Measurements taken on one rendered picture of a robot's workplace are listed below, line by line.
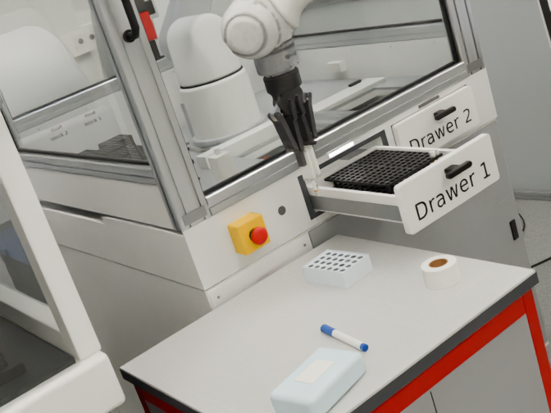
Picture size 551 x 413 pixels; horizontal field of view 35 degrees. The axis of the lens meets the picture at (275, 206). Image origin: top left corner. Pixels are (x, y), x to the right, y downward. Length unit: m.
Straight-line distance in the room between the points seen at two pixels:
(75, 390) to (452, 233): 1.22
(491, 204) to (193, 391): 1.18
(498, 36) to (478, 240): 1.48
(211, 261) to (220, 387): 0.40
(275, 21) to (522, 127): 2.45
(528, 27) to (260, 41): 2.29
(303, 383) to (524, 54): 2.53
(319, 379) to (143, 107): 0.71
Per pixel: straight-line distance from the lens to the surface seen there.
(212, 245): 1.93
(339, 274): 1.81
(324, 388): 1.43
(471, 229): 2.47
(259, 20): 1.54
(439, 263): 1.75
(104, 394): 1.59
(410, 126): 2.25
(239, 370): 1.65
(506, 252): 2.59
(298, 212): 2.06
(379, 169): 2.02
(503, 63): 3.84
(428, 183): 1.85
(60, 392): 1.56
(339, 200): 1.99
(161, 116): 1.85
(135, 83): 1.83
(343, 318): 1.71
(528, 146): 3.93
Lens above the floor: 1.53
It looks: 18 degrees down
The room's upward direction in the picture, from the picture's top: 18 degrees counter-clockwise
